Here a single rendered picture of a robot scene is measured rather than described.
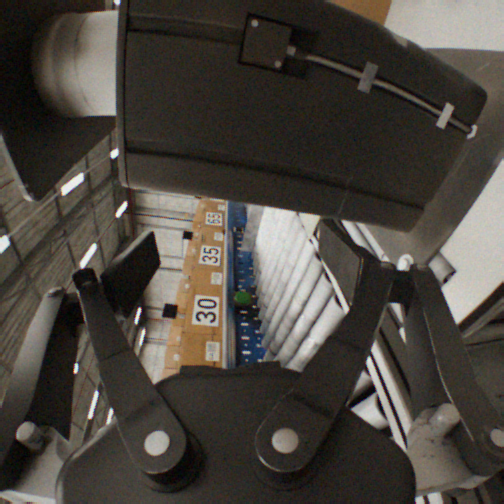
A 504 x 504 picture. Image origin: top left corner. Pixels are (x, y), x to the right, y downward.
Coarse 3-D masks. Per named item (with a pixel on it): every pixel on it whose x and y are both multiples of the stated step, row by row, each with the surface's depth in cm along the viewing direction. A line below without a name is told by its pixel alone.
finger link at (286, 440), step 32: (384, 288) 9; (352, 320) 8; (320, 352) 6; (352, 352) 6; (320, 384) 5; (352, 384) 5; (288, 416) 4; (320, 416) 4; (256, 448) 4; (288, 448) 4; (320, 448) 4; (288, 480) 4
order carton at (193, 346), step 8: (184, 336) 89; (192, 336) 90; (200, 336) 90; (208, 336) 91; (216, 336) 92; (184, 344) 86; (192, 344) 87; (200, 344) 88; (184, 352) 83; (192, 352) 84; (200, 352) 85; (184, 360) 81; (192, 360) 81; (200, 360) 82
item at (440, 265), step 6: (438, 252) 23; (438, 258) 22; (444, 258) 22; (432, 264) 23; (438, 264) 22; (444, 264) 21; (450, 264) 21; (438, 270) 22; (444, 270) 21; (450, 270) 21; (438, 276) 22; (444, 276) 21; (444, 282) 22
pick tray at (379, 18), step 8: (328, 0) 42; (336, 0) 28; (344, 0) 28; (352, 0) 28; (360, 0) 28; (368, 0) 28; (376, 0) 28; (384, 0) 28; (352, 8) 29; (360, 8) 29; (368, 8) 29; (376, 8) 29; (384, 8) 29; (368, 16) 30; (376, 16) 30; (384, 16) 30; (384, 24) 30
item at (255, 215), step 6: (252, 210) 113; (258, 210) 113; (252, 216) 115; (258, 216) 116; (252, 222) 117; (258, 222) 118; (246, 228) 119; (252, 228) 120; (258, 228) 120; (246, 234) 121; (252, 234) 122; (246, 240) 124; (252, 240) 124; (246, 246) 126; (252, 246) 127
